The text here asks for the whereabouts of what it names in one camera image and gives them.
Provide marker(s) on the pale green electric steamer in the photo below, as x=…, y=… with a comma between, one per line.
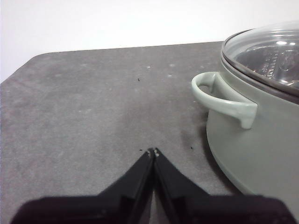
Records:
x=257, y=151

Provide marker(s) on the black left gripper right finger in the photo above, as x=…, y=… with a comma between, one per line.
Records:
x=210, y=210

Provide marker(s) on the glass steamer lid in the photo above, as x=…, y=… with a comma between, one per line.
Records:
x=257, y=46

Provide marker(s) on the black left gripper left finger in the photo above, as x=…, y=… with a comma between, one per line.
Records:
x=93, y=210

